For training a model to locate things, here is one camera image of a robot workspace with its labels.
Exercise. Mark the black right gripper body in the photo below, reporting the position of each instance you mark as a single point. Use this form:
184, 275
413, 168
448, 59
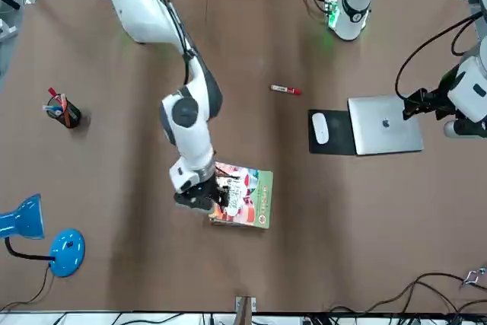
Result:
199, 195

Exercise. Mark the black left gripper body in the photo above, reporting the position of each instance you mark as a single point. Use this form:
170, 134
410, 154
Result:
437, 104

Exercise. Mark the colourful juice recipe book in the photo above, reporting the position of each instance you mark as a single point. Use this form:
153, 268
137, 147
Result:
247, 195

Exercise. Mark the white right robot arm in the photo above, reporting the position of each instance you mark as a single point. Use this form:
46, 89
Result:
141, 9

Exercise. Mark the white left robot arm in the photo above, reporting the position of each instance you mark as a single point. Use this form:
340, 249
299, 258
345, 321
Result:
355, 16

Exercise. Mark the silver closed laptop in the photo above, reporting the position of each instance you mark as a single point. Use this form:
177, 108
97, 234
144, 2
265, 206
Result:
384, 125

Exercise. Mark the black mouse mat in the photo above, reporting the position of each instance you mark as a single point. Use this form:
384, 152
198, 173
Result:
336, 131

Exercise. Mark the white computer mouse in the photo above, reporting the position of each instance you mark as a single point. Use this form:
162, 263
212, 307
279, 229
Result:
320, 129

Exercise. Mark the red white marker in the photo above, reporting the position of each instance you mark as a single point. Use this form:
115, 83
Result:
285, 90

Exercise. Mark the green-lit connector block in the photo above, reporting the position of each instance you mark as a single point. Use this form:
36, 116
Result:
331, 5

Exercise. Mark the blue desk lamp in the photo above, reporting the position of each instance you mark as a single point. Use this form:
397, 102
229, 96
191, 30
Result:
66, 252

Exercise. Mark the black mesh pen holder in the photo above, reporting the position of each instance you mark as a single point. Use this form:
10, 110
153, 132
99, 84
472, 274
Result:
72, 115

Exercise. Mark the orange pen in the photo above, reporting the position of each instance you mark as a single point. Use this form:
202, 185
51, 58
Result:
64, 108

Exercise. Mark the blue pen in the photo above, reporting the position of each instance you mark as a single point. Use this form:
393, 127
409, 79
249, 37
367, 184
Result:
51, 107

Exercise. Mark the metal clamp tool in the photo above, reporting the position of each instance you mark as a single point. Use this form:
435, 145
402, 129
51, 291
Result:
473, 275

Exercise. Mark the red capped pen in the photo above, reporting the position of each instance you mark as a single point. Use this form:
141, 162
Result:
52, 92

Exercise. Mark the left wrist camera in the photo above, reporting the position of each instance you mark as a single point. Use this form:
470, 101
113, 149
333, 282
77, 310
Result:
462, 129

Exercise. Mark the grey table edge bracket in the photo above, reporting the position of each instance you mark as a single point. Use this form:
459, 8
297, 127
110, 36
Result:
245, 304

